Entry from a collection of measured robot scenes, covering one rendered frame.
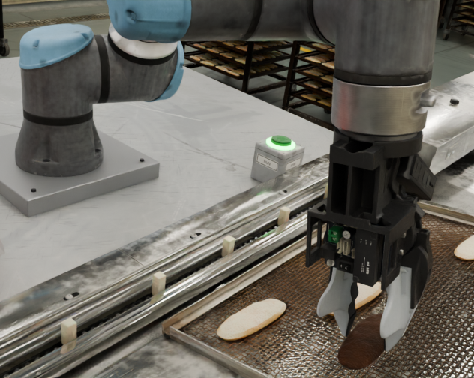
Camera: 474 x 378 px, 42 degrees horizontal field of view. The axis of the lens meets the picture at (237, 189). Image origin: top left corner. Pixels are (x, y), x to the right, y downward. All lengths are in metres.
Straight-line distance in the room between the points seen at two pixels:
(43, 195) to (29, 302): 0.28
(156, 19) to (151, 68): 0.57
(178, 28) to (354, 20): 0.13
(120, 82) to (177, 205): 0.23
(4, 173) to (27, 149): 0.05
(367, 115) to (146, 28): 0.18
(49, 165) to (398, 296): 0.68
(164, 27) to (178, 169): 0.72
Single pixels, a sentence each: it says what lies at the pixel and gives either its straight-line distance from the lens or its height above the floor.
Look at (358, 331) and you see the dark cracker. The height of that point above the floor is 0.97.
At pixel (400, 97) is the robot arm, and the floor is 1.21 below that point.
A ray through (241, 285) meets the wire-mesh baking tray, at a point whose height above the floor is 0.89.
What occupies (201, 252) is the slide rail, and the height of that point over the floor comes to 0.85.
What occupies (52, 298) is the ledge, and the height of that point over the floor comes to 0.86.
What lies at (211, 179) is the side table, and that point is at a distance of 1.16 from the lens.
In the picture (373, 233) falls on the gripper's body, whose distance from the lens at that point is 0.49.
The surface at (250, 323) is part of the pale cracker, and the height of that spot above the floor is 0.91.
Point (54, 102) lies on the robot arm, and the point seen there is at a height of 0.97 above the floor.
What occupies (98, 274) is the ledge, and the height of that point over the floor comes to 0.86.
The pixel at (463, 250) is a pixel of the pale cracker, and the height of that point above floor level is 0.93.
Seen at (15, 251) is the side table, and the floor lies 0.82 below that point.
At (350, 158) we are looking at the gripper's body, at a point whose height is 1.16.
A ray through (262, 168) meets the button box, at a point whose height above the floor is 0.85.
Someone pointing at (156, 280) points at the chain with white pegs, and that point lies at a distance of 0.81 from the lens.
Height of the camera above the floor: 1.35
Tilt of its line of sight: 27 degrees down
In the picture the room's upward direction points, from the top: 8 degrees clockwise
